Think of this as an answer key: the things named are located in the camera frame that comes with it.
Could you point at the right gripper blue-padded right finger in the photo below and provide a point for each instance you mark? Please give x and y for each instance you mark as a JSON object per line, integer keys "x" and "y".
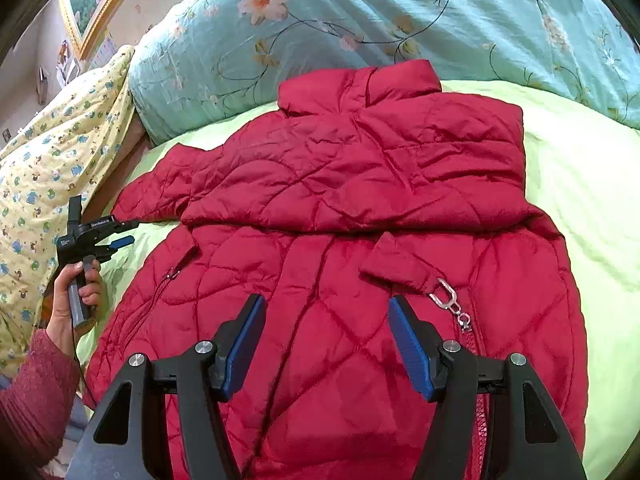
{"x": 418, "y": 343}

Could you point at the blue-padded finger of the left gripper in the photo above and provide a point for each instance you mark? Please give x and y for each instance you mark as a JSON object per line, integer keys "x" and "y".
{"x": 121, "y": 243}

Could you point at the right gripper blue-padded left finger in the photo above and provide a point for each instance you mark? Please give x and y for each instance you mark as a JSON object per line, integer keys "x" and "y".
{"x": 236, "y": 342}

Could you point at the red quilted puffer jacket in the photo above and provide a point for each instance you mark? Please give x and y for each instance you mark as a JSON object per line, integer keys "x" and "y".
{"x": 350, "y": 259}

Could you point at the maroon sleeved left forearm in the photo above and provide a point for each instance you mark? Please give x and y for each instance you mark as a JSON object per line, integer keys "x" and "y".
{"x": 36, "y": 407}

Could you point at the person's left hand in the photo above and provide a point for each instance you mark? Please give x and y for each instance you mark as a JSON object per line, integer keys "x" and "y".
{"x": 60, "y": 327}

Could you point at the yellow patterned blanket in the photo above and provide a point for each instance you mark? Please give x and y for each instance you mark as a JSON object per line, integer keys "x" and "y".
{"x": 68, "y": 149}

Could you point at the teal floral quilt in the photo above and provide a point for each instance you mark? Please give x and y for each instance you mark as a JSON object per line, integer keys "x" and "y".
{"x": 207, "y": 60}

